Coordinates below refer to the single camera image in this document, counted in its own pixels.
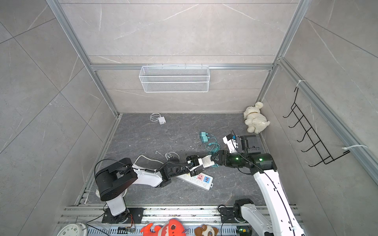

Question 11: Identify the white USB charger adapter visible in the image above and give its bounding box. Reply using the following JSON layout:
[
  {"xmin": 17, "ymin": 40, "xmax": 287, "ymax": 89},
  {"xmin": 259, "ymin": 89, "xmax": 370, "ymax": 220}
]
[{"xmin": 198, "ymin": 155, "xmax": 215, "ymax": 168}]

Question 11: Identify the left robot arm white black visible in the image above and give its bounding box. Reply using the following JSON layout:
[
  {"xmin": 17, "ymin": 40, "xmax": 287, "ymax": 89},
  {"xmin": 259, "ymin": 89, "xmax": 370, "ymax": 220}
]
[{"xmin": 94, "ymin": 155, "xmax": 205, "ymax": 217}]

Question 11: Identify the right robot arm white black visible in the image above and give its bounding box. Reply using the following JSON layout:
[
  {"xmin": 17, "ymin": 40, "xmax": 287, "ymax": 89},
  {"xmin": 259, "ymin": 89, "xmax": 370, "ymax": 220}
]
[{"xmin": 211, "ymin": 150, "xmax": 305, "ymax": 236}]

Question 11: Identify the white power strip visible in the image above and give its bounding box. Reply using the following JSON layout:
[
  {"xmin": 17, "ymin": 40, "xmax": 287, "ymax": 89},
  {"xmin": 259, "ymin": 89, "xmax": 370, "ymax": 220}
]
[{"xmin": 177, "ymin": 173, "xmax": 213, "ymax": 191}]

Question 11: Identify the white plush bear toy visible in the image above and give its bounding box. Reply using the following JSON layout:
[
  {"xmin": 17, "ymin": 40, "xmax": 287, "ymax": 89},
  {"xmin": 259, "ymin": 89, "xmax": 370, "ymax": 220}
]
[{"xmin": 243, "ymin": 102, "xmax": 270, "ymax": 134}]

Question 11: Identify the red plush toy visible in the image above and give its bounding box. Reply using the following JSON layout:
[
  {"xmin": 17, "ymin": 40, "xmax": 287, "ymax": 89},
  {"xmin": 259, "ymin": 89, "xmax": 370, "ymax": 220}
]
[{"xmin": 140, "ymin": 219, "xmax": 186, "ymax": 236}]

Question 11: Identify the brown dog plush toy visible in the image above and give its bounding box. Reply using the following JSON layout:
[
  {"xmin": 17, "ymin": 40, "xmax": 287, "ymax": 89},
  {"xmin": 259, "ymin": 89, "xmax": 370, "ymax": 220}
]
[{"xmin": 194, "ymin": 225, "xmax": 219, "ymax": 236}]

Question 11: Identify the white alarm clock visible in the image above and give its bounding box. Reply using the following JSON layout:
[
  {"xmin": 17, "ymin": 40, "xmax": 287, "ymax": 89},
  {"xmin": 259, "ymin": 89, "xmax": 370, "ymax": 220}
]
[{"xmin": 57, "ymin": 223, "xmax": 88, "ymax": 236}]

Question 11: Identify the teal cable bundle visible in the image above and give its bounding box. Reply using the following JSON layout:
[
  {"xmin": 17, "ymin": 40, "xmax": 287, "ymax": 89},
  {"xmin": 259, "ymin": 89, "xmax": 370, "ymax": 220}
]
[{"xmin": 205, "ymin": 134, "xmax": 221, "ymax": 168}]

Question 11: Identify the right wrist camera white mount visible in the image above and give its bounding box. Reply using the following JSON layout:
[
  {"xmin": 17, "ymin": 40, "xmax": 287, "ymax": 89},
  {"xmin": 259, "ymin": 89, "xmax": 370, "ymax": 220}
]
[{"xmin": 222, "ymin": 134, "xmax": 241, "ymax": 153}]

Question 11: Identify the white power strip cord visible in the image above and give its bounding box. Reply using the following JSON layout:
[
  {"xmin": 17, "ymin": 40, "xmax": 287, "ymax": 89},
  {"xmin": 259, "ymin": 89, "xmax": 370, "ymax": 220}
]
[{"xmin": 134, "ymin": 155, "xmax": 165, "ymax": 166}]

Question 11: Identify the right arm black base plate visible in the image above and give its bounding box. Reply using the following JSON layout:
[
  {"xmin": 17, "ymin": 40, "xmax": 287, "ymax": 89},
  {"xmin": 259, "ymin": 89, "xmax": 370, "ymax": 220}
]
[{"xmin": 217, "ymin": 205, "xmax": 246, "ymax": 223}]

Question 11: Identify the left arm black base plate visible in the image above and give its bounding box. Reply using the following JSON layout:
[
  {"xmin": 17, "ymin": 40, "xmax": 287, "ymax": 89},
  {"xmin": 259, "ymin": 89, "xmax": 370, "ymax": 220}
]
[{"xmin": 101, "ymin": 207, "xmax": 144, "ymax": 224}]

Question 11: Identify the white wire mesh basket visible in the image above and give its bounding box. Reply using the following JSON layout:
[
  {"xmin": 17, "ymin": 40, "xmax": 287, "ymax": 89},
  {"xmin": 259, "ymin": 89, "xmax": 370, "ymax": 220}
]
[{"xmin": 139, "ymin": 65, "xmax": 211, "ymax": 93}]

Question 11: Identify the black wire hook rack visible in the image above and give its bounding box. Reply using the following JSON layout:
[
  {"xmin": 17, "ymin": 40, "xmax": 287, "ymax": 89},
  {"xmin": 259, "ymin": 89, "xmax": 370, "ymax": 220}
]
[{"xmin": 283, "ymin": 88, "xmax": 350, "ymax": 167}]

